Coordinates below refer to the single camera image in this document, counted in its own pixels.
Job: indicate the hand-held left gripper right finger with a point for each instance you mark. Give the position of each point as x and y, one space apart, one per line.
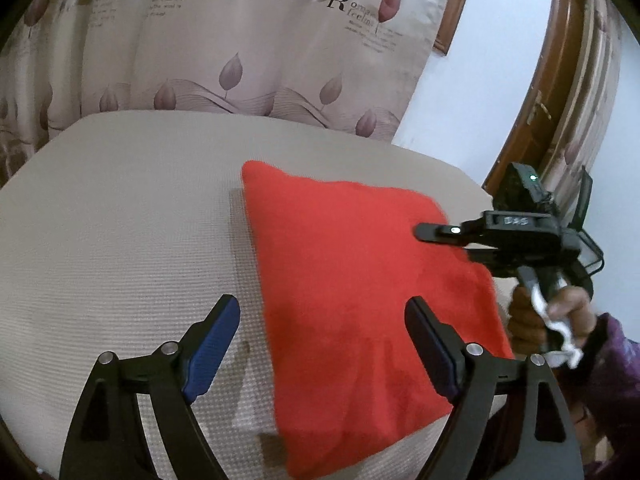
445 365

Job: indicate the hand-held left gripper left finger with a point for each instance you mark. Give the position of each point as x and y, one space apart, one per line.
210 350

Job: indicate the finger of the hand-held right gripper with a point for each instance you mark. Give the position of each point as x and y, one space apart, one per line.
482 256
440 232

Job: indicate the red knit sweater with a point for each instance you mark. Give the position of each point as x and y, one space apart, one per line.
350 285

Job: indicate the person's right forearm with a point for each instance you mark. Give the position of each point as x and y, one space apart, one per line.
615 370

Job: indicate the person's right hand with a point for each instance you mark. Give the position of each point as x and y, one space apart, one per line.
522 325

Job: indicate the white cloth strip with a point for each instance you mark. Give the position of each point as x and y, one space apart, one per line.
542 310

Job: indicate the brass door latch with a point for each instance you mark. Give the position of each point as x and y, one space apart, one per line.
537 107

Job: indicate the brown wooden door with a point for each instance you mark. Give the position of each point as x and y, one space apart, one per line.
555 85

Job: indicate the beige leaf-print curtain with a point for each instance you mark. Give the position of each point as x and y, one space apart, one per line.
225 35

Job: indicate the wooden window frame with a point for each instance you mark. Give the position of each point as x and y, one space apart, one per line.
460 10

